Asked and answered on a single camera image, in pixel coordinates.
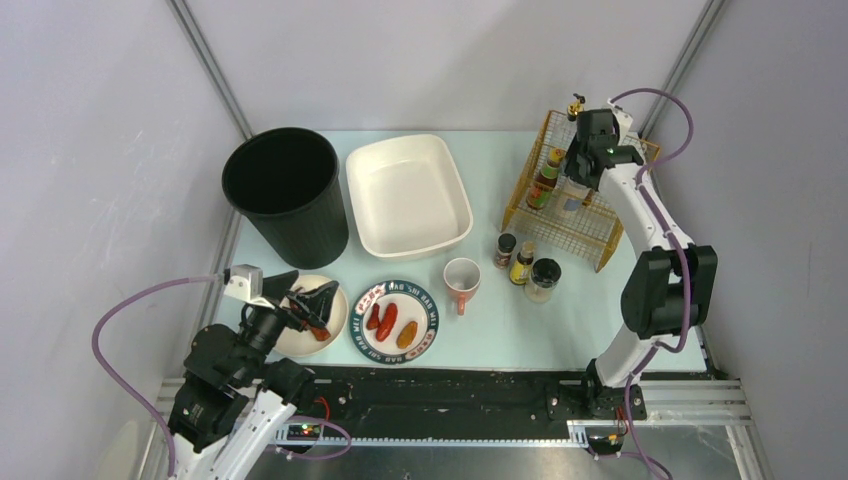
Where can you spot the orange ceramic mug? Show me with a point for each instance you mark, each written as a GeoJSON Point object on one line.
{"type": "Point", "coordinates": [462, 277]}

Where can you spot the orange sausage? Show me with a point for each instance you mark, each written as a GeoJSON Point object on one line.
{"type": "Point", "coordinates": [407, 335]}

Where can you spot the jar with black lid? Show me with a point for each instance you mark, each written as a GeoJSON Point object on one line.
{"type": "Point", "coordinates": [543, 279]}

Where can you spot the dark brown small bottle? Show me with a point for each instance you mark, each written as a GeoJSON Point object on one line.
{"type": "Point", "coordinates": [505, 246]}

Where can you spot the green rimmed patterned plate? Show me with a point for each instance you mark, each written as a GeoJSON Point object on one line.
{"type": "Point", "coordinates": [414, 304]}

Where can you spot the yellow wire basket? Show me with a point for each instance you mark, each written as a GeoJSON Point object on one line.
{"type": "Point", "coordinates": [593, 232]}

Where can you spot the black ribbed trash bin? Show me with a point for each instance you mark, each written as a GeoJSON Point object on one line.
{"type": "Point", "coordinates": [285, 181]}

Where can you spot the small bottle tan cap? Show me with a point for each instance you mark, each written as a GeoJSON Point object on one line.
{"type": "Point", "coordinates": [522, 266]}

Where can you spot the brown meat piece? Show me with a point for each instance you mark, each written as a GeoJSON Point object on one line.
{"type": "Point", "coordinates": [320, 334]}

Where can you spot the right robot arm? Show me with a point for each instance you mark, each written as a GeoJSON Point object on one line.
{"type": "Point", "coordinates": [670, 288]}

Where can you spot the right electronics board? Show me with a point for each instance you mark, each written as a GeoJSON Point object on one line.
{"type": "Point", "coordinates": [605, 444]}

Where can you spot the left electronics board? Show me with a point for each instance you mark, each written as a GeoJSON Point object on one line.
{"type": "Point", "coordinates": [303, 432]}

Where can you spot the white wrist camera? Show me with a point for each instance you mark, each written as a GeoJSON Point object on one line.
{"type": "Point", "coordinates": [624, 121]}
{"type": "Point", "coordinates": [244, 283]}

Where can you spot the white rectangular tub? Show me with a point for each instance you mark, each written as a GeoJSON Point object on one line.
{"type": "Point", "coordinates": [408, 198]}

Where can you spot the glass oil bottle gold spout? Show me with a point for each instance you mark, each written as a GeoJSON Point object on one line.
{"type": "Point", "coordinates": [575, 108]}

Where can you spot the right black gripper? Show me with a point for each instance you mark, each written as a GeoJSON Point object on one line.
{"type": "Point", "coordinates": [584, 162]}

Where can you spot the cream plate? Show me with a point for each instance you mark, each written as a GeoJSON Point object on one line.
{"type": "Point", "coordinates": [296, 344]}

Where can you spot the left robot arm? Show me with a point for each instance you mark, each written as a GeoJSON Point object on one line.
{"type": "Point", "coordinates": [233, 400]}

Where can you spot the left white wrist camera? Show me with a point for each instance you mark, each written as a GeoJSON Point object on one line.
{"type": "Point", "coordinates": [244, 283]}

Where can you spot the red label sauce bottle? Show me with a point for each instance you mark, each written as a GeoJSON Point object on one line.
{"type": "Point", "coordinates": [545, 180]}

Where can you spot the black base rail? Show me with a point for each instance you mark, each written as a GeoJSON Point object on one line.
{"type": "Point", "coordinates": [406, 404]}

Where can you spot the electronics board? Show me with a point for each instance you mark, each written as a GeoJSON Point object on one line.
{"type": "Point", "coordinates": [605, 444]}
{"type": "Point", "coordinates": [303, 432]}

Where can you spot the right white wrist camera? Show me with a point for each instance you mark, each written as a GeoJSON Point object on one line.
{"type": "Point", "coordinates": [624, 121]}

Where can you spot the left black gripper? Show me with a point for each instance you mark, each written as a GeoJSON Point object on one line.
{"type": "Point", "coordinates": [287, 307]}

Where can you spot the large red sausage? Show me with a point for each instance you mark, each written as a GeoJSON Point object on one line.
{"type": "Point", "coordinates": [387, 323]}

